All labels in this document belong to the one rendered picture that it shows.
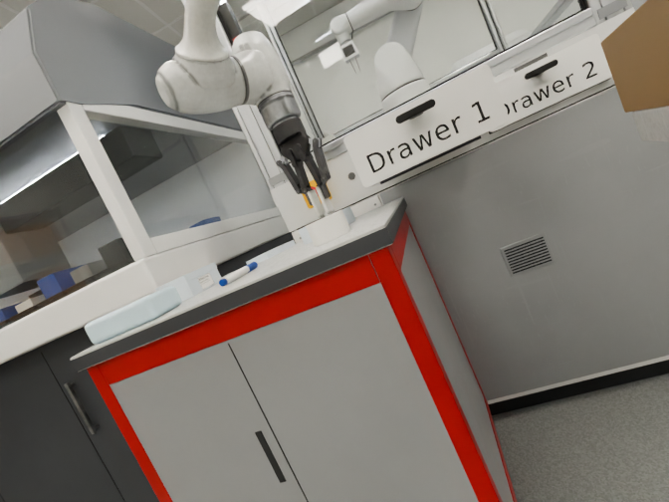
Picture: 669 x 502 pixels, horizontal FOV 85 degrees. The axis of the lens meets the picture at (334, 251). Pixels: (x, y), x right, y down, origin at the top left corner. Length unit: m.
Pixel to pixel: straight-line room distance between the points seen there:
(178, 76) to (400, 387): 0.69
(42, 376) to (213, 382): 1.09
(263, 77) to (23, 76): 0.69
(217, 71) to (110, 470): 1.41
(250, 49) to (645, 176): 1.00
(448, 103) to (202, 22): 0.48
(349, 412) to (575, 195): 0.82
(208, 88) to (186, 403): 0.60
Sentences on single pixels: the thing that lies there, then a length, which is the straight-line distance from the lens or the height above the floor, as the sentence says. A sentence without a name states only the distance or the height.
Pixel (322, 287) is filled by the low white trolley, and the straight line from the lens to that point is 0.53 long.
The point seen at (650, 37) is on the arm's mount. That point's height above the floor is 0.83.
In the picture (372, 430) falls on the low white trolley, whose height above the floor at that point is 0.47.
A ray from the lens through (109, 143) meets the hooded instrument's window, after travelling 1.31.
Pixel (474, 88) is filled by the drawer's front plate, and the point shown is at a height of 0.90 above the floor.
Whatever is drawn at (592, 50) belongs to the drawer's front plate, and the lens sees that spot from 1.16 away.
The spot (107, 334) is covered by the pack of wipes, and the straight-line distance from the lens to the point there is 0.80.
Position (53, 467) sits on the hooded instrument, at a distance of 1.91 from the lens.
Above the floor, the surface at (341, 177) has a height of 0.88.
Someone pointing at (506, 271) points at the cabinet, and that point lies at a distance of 1.14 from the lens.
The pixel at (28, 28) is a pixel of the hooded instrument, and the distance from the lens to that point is 1.38.
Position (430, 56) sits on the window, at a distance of 1.14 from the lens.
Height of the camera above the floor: 0.80
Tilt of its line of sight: 6 degrees down
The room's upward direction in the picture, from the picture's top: 25 degrees counter-clockwise
